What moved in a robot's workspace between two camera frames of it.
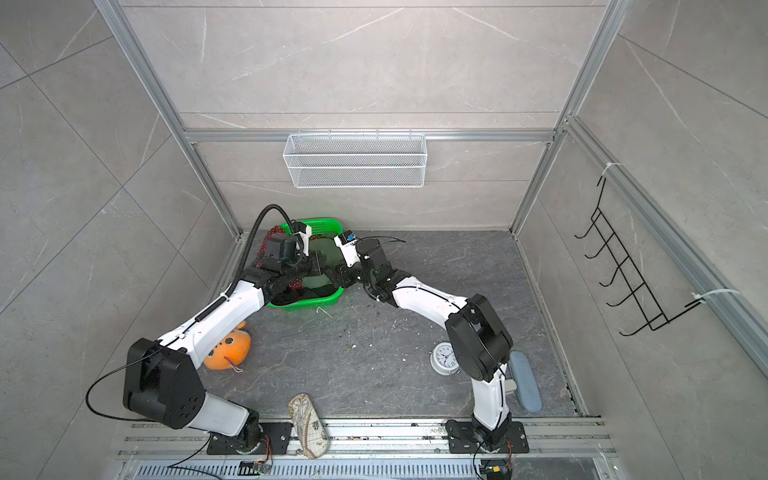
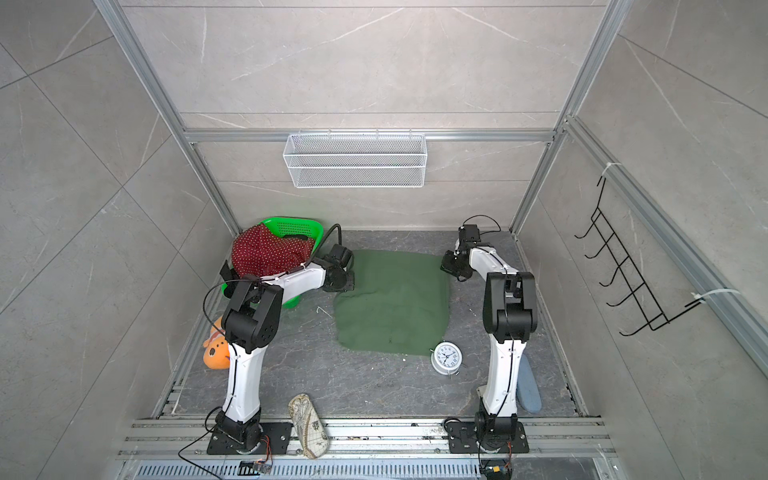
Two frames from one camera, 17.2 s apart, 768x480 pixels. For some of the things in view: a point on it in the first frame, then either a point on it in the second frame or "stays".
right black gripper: [344, 276] → [449, 267]
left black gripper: [315, 262] → [352, 286]
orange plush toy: [231, 351] stays
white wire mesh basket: [355, 161] stays
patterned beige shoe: [310, 428] stays
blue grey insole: [526, 384] stays
